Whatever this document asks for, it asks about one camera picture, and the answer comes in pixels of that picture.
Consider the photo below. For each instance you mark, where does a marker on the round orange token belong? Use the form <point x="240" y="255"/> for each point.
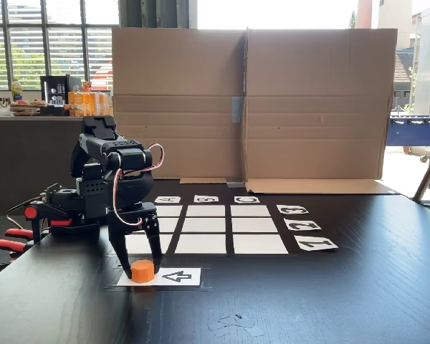
<point x="142" y="273"/>

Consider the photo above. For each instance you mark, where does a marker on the white nine-square grid sheet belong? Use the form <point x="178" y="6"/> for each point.
<point x="200" y="243"/>

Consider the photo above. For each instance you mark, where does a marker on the paper sheet letter A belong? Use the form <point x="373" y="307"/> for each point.
<point x="167" y="199"/>

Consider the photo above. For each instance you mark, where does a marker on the white arrow paper sheet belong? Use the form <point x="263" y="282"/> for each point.
<point x="179" y="277"/>

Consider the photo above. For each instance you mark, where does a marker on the paper sheet letter B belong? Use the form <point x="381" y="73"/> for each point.
<point x="206" y="199"/>

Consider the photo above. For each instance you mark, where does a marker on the pale juice carton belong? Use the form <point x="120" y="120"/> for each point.
<point x="102" y="104"/>

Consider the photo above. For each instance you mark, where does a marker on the grey tape strip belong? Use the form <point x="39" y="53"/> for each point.
<point x="237" y="109"/>
<point x="235" y="183"/>

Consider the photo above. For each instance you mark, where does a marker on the orange juice carton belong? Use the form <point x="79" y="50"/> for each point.
<point x="75" y="104"/>
<point x="88" y="104"/>

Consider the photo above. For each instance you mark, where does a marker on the paper sheet letter C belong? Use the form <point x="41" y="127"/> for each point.
<point x="247" y="199"/>

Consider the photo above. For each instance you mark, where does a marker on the clear tape scraps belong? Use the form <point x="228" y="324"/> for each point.
<point x="233" y="322"/>

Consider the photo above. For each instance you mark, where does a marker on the black mini fridge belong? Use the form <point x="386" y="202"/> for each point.
<point x="46" y="89"/>

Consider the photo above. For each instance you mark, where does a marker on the wooden boards with food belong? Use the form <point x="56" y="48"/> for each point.
<point x="25" y="107"/>

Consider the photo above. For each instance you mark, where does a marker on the paper sheet number 3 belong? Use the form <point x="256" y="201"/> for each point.
<point x="292" y="209"/>

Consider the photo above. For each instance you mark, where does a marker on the paper sheet number 2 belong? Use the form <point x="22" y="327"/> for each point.
<point x="302" y="225"/>

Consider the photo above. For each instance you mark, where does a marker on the yellow drink bottle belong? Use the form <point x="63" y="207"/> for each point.
<point x="16" y="91"/>

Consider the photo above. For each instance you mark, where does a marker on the paper sheet number 1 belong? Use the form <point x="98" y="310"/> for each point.
<point x="315" y="243"/>

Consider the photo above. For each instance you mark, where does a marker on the blue foosball table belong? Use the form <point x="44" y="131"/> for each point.
<point x="412" y="134"/>

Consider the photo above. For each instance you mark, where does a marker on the slanted metal table leg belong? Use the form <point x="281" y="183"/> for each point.
<point x="428" y="175"/>

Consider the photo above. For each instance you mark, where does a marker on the brown cardboard box wall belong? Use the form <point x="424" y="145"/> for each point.
<point x="319" y="71"/>
<point x="186" y="71"/>

